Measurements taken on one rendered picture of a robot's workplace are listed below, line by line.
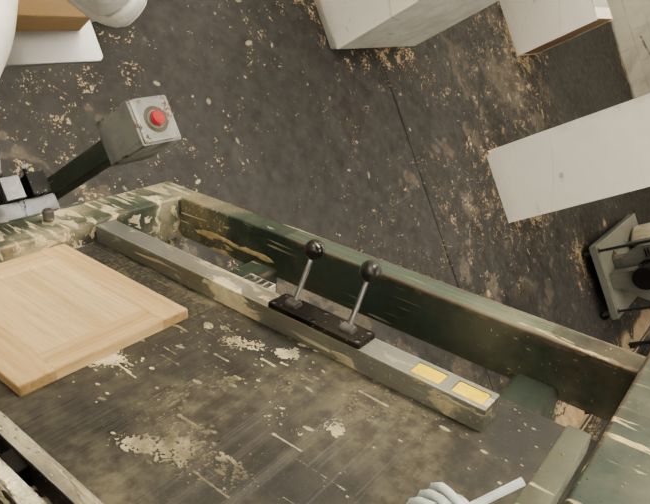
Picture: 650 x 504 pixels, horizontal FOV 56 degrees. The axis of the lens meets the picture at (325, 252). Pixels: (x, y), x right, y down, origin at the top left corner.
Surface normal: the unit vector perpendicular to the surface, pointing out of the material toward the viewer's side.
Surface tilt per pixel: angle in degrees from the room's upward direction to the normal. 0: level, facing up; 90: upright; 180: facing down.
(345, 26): 90
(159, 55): 0
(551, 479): 59
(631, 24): 90
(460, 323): 90
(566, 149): 90
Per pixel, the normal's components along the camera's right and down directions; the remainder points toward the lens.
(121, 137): -0.62, 0.29
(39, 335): 0.06, -0.91
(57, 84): 0.70, -0.20
